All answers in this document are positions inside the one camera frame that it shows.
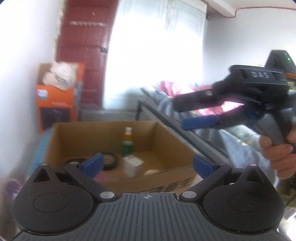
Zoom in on black lighter case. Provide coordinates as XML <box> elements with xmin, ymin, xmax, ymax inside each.
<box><xmin>65</xmin><ymin>158</ymin><xmax>86</xmax><ymax>164</ymax></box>

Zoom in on purple plastic lid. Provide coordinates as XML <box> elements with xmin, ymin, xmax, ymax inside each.
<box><xmin>94</xmin><ymin>171</ymin><xmax>108</xmax><ymax>182</ymax></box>

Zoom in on black electrical tape roll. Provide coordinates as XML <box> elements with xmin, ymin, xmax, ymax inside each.
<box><xmin>102</xmin><ymin>153</ymin><xmax>118</xmax><ymax>171</ymax></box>

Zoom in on white USB charger plug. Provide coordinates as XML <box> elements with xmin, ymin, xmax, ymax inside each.
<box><xmin>123</xmin><ymin>155</ymin><xmax>144</xmax><ymax>178</ymax></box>

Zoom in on green dropper bottle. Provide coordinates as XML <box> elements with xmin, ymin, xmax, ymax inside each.
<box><xmin>121</xmin><ymin>127</ymin><xmax>133</xmax><ymax>157</ymax></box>

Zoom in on person's right hand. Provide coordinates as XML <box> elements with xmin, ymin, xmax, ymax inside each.
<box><xmin>259</xmin><ymin>126</ymin><xmax>295</xmax><ymax>179</ymax></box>

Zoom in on pink floral quilt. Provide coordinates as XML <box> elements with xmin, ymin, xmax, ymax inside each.
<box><xmin>158</xmin><ymin>81</ymin><xmax>242</xmax><ymax>116</ymax></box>

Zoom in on large brown cardboard box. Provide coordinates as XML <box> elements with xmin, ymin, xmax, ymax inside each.
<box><xmin>44</xmin><ymin>121</ymin><xmax>201</xmax><ymax>194</ymax></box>

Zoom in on orange Philips box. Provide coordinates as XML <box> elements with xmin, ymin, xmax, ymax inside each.
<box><xmin>36</xmin><ymin>63</ymin><xmax>85</xmax><ymax>133</ymax></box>

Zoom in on purple plastic bag on floor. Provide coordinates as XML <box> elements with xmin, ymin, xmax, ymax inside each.
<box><xmin>4</xmin><ymin>179</ymin><xmax>23</xmax><ymax>200</ymax></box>

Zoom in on beige clothes in box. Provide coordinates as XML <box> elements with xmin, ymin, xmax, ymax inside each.
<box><xmin>41</xmin><ymin>62</ymin><xmax>78</xmax><ymax>91</ymax></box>

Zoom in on red wooden door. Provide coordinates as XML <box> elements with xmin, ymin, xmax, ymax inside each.
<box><xmin>56</xmin><ymin>1</ymin><xmax>119</xmax><ymax>109</ymax></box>

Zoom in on black camera module green light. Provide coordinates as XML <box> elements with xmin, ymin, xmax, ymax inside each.
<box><xmin>265</xmin><ymin>50</ymin><xmax>295</xmax><ymax>74</ymax></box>

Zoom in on black metal bed frame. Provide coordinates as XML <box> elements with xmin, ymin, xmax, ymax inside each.
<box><xmin>135</xmin><ymin>88</ymin><xmax>214</xmax><ymax>159</ymax></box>

